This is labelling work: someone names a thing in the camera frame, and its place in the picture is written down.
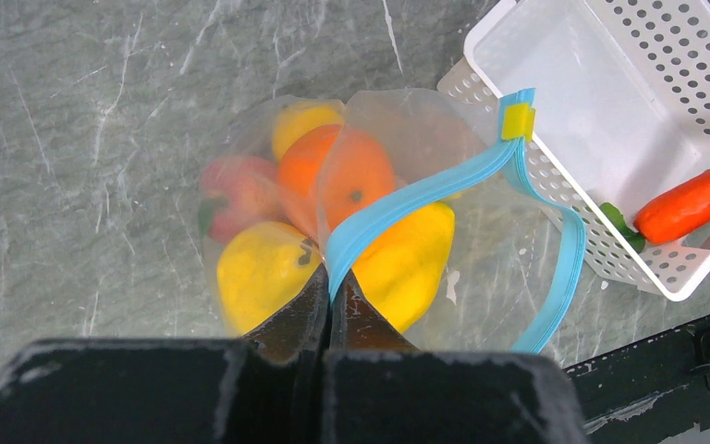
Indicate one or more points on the clear zip top bag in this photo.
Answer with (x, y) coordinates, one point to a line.
(415, 210)

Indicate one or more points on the yellow mango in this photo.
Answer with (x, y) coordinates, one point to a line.
(400, 272)

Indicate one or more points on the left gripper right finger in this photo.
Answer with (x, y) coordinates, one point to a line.
(378, 388)

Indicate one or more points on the white perforated plastic basket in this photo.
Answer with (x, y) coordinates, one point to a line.
(622, 95)

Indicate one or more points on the orange fruit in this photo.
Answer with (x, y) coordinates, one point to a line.
(330, 173)

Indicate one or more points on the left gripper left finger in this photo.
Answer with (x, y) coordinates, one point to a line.
(260, 388)

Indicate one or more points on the yellow fruit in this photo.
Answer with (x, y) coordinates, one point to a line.
(261, 270)
(297, 119)

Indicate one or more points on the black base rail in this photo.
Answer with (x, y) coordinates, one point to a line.
(649, 390)

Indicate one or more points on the orange carrot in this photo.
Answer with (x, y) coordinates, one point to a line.
(668, 217)

